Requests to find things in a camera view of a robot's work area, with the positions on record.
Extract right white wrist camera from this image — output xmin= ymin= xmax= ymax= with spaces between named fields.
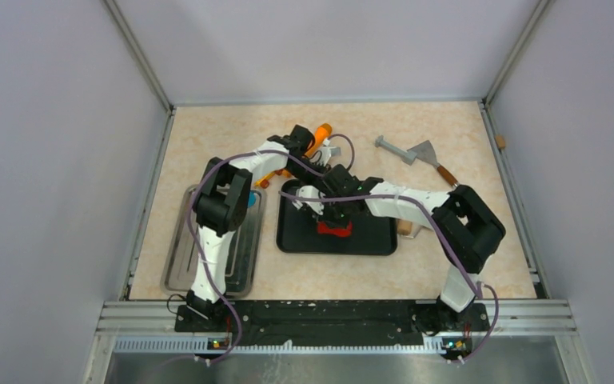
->
xmin=293 ymin=186 xmax=324 ymax=216

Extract yellow toy car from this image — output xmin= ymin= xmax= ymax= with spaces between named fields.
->
xmin=255 ymin=169 xmax=292 ymax=189

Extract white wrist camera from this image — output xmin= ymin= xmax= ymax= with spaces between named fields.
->
xmin=293 ymin=186 xmax=324 ymax=216
xmin=317 ymin=139 xmax=341 ymax=166

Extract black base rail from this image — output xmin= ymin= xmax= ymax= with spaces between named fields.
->
xmin=174 ymin=300 xmax=490 ymax=347

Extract grey dumbbell tool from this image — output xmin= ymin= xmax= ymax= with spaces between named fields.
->
xmin=374 ymin=135 xmax=417 ymax=165

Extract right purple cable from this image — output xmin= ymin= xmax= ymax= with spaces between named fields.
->
xmin=279 ymin=190 xmax=500 ymax=362

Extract small wooden block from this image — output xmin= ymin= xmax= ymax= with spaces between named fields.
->
xmin=494 ymin=134 xmax=506 ymax=150

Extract metal scraper wooden handle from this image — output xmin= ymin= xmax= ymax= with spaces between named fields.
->
xmin=408 ymin=140 xmax=459 ymax=188

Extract red dough piece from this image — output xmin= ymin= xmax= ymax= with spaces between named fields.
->
xmin=317 ymin=222 xmax=353 ymax=238

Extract orange toy carrot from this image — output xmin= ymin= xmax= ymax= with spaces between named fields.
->
xmin=305 ymin=123 xmax=333 ymax=158

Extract black baking tray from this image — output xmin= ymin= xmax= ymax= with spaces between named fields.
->
xmin=276 ymin=197 xmax=398 ymax=256

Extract blue dough piece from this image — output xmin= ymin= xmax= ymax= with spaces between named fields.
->
xmin=248 ymin=191 xmax=257 ymax=208

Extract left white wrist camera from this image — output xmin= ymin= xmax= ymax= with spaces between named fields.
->
xmin=317 ymin=139 xmax=341 ymax=166

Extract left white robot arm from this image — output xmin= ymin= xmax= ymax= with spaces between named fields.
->
xmin=185 ymin=123 xmax=333 ymax=331

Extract wooden rolling pin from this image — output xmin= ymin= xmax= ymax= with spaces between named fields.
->
xmin=397 ymin=219 xmax=421 ymax=238

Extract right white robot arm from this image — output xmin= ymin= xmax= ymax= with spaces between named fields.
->
xmin=297 ymin=166 xmax=506 ymax=334

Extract silver metal tray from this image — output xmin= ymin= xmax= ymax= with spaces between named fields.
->
xmin=161 ymin=185 xmax=266 ymax=298

